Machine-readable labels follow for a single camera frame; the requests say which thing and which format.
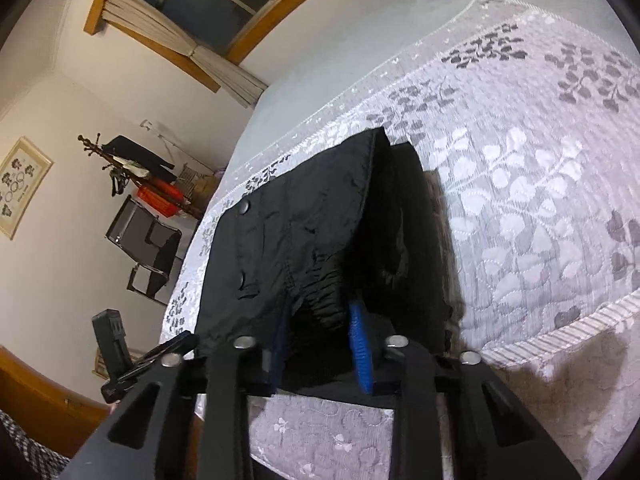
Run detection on wooden coat rack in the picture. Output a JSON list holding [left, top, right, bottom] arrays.
[[77, 134, 204, 220]]

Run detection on beige curtain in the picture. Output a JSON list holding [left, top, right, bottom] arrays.
[[102, 0, 267, 107]]

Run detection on framed wall picture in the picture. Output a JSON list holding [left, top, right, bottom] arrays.
[[0, 136, 53, 240]]

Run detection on black padded pants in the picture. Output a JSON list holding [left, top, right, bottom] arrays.
[[195, 128, 449, 392]]

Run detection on black folding chair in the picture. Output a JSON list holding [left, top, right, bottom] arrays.
[[105, 195, 183, 306]]

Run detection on black hanging garment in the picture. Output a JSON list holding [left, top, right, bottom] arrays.
[[102, 136, 175, 170]]

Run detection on orange hanging bag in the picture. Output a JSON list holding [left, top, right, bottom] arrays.
[[137, 178, 184, 218]]

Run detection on wooden headboard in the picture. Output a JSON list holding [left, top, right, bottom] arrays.
[[0, 347, 110, 457]]

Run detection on bed with grey sheet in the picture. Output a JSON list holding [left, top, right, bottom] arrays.
[[226, 0, 640, 172]]

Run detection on lilac quilted bedspread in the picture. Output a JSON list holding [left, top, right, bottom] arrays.
[[162, 0, 639, 479]]

